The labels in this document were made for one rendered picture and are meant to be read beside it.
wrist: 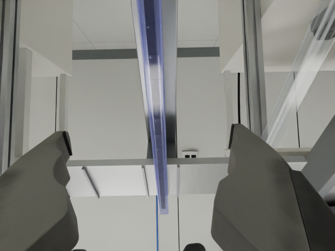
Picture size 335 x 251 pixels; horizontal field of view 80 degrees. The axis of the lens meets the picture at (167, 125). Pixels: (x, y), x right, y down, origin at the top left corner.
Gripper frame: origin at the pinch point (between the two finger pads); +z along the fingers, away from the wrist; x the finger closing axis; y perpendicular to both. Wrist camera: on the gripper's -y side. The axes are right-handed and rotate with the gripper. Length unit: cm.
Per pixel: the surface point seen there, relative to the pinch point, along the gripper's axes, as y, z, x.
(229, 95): 27, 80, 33
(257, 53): 3, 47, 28
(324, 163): 16.8, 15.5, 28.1
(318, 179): 20.4, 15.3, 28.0
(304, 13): -6, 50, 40
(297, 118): 85, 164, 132
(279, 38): 1, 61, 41
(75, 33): 2, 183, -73
